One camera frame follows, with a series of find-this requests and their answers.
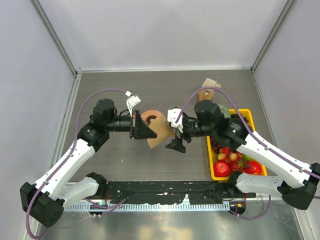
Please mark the brown paper coffee filter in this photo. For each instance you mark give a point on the brown paper coffee filter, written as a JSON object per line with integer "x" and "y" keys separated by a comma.
{"x": 163, "y": 131}

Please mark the red grape bunch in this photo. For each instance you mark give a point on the red grape bunch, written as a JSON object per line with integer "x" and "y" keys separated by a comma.
{"x": 216, "y": 147}

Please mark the coffee filter paper pack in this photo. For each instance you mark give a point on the coffee filter paper pack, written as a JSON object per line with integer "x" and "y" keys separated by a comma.
{"x": 208, "y": 94}

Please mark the red apple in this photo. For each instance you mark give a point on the red apple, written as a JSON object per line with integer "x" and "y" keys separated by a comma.
{"x": 221, "y": 169}
{"x": 252, "y": 168}

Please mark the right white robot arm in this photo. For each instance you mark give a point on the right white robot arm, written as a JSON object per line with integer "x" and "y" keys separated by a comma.
{"x": 294, "y": 181}

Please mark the light green apple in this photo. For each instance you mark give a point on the light green apple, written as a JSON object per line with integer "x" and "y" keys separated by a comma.
{"x": 247, "y": 158}

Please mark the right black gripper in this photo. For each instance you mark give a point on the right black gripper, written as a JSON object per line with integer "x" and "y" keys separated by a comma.
{"x": 176, "y": 144}

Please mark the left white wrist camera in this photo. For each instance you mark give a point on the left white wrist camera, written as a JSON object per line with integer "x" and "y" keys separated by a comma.
{"x": 131, "y": 101}

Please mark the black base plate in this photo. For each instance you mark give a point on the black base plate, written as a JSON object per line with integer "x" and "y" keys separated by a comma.
{"x": 199, "y": 192}

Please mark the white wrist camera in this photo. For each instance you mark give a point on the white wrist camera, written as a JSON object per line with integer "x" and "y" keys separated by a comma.
{"x": 131, "y": 101}
{"x": 174, "y": 119}

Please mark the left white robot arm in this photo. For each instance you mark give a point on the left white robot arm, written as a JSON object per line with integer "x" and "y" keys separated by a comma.
{"x": 44, "y": 200}

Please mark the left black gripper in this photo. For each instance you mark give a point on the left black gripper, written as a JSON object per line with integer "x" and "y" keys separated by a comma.
{"x": 138, "y": 129}

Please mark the yellow plastic fruit tray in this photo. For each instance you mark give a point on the yellow plastic fruit tray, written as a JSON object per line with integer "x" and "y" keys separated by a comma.
{"x": 212, "y": 158}

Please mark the dark purple grape bunch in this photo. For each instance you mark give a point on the dark purple grape bunch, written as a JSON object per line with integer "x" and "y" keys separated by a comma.
{"x": 241, "y": 116}

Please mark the green netted melon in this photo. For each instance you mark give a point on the green netted melon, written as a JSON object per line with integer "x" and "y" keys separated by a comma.
{"x": 223, "y": 112}

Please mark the round wooden dripper stand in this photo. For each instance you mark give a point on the round wooden dripper stand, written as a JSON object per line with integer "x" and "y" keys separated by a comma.
{"x": 152, "y": 114}

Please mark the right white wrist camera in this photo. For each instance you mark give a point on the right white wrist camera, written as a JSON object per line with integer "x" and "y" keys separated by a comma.
{"x": 174, "y": 119}

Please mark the white slotted cable duct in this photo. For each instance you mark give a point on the white slotted cable duct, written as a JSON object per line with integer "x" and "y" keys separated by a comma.
{"x": 185, "y": 206}

